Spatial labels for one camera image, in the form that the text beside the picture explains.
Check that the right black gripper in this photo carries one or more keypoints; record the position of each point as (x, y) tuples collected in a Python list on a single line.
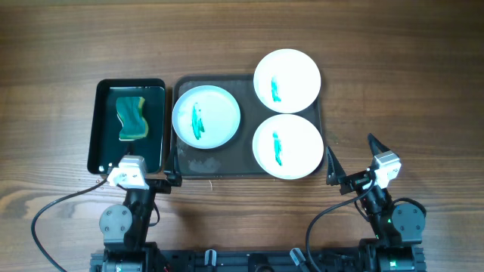
[(358, 180)]

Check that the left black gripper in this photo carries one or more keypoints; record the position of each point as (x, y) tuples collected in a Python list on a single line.
[(158, 180)]

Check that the white plate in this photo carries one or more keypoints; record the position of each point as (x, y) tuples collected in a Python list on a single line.
[(206, 117), (287, 81), (288, 146)]

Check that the green yellow sponge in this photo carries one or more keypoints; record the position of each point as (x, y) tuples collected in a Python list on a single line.
[(130, 113)]

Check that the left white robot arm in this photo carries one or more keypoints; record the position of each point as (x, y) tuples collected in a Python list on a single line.
[(125, 226)]

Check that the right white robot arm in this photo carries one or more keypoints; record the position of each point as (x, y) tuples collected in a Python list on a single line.
[(397, 224)]

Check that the large dark plastic tray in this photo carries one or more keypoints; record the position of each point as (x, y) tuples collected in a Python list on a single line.
[(235, 158)]

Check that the small black water container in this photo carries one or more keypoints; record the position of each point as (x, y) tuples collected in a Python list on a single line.
[(105, 148)]

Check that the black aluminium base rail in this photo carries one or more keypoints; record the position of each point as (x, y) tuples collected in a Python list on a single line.
[(242, 260)]

